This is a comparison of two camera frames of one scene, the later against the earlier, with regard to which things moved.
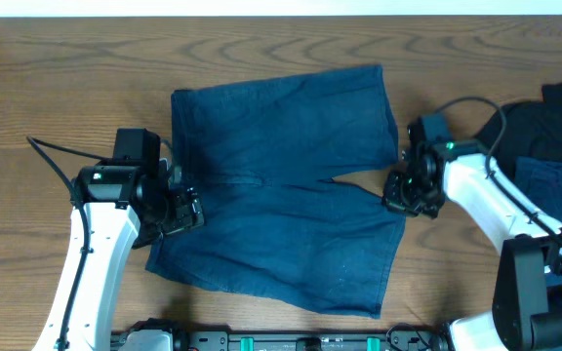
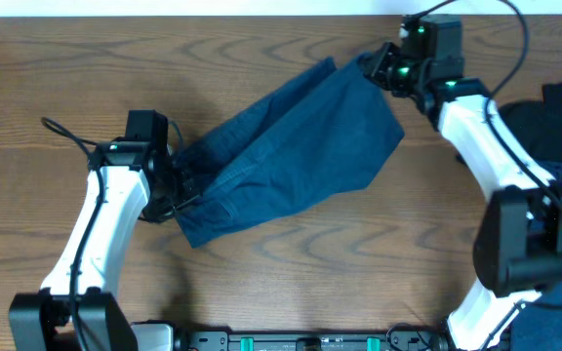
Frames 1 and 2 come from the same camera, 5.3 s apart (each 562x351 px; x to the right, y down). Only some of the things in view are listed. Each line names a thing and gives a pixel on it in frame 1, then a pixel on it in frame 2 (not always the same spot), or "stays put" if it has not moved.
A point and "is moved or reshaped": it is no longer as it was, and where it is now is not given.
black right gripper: (393, 197) -> (377, 71)
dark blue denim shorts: (255, 150) is moved or reshaped
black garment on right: (556, 128) stays put
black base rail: (404, 339) stays put
